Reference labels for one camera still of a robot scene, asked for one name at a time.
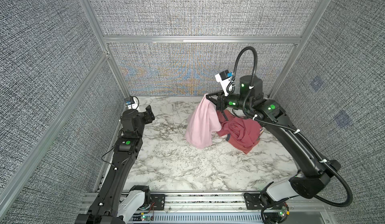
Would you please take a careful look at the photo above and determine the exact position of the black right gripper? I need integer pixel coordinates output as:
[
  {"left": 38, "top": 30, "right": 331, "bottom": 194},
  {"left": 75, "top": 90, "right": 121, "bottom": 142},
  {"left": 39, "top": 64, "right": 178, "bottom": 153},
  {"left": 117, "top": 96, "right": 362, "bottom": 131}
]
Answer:
[{"left": 208, "top": 88, "right": 255, "bottom": 113}]

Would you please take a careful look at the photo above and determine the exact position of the light pink cloth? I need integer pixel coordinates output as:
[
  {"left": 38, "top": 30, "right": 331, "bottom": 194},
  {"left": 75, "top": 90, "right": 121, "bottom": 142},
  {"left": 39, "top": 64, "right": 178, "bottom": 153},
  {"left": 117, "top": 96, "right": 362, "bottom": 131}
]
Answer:
[{"left": 185, "top": 94, "right": 222, "bottom": 149}]

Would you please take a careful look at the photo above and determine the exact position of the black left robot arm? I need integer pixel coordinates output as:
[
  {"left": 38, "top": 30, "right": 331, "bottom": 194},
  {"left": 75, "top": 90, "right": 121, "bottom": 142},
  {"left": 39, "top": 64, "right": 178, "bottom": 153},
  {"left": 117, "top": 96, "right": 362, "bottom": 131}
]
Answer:
[{"left": 75, "top": 105, "right": 155, "bottom": 224}]

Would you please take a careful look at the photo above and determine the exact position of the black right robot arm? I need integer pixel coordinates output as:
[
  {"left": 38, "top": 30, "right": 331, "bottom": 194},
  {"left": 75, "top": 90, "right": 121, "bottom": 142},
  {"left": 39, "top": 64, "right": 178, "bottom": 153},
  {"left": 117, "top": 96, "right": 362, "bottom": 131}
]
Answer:
[{"left": 207, "top": 71, "right": 352, "bottom": 202}]

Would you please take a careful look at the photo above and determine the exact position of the dark red ribbed cloth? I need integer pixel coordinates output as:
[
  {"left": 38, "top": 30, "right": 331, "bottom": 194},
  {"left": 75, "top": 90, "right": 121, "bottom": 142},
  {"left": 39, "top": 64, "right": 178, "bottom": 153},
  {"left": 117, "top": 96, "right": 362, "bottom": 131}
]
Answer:
[{"left": 217, "top": 110, "right": 264, "bottom": 154}]

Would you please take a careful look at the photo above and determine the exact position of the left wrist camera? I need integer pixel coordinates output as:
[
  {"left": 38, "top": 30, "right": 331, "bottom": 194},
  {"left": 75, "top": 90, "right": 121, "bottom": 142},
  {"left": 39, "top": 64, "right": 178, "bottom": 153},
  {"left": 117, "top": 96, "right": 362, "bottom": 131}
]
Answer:
[{"left": 124, "top": 97, "right": 137, "bottom": 110}]

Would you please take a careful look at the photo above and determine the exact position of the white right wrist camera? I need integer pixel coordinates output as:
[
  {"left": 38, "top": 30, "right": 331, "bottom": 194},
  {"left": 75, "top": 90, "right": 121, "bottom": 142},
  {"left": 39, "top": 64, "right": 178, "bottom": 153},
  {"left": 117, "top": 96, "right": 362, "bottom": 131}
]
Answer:
[{"left": 215, "top": 70, "right": 234, "bottom": 96}]

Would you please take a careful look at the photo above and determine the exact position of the black corrugated cable conduit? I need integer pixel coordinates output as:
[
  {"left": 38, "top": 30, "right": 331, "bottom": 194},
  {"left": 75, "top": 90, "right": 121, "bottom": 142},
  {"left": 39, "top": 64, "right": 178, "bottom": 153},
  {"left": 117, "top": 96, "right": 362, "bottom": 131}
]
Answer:
[{"left": 232, "top": 46, "right": 354, "bottom": 208}]

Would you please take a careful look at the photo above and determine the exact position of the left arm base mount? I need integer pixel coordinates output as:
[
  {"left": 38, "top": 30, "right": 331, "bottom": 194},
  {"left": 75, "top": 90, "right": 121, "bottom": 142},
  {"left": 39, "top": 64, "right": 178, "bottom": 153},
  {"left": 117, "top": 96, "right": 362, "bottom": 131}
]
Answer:
[{"left": 117, "top": 185, "right": 166, "bottom": 223}]

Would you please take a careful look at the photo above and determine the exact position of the aluminium cage frame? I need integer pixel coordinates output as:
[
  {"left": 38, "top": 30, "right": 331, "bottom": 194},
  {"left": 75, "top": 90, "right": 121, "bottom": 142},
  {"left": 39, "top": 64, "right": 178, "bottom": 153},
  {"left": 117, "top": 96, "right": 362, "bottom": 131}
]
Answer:
[{"left": 0, "top": 0, "right": 342, "bottom": 213}]

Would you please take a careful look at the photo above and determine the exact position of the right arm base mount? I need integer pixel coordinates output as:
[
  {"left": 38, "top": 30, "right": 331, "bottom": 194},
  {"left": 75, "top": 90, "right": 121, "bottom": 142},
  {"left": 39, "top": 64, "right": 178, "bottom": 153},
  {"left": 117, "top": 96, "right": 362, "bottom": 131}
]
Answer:
[{"left": 243, "top": 193, "right": 290, "bottom": 224}]

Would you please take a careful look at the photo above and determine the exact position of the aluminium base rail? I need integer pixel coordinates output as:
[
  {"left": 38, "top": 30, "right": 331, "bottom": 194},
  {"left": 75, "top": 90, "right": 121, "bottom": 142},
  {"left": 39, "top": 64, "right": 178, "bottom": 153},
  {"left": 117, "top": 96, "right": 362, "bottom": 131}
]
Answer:
[{"left": 76, "top": 190, "right": 337, "bottom": 224}]

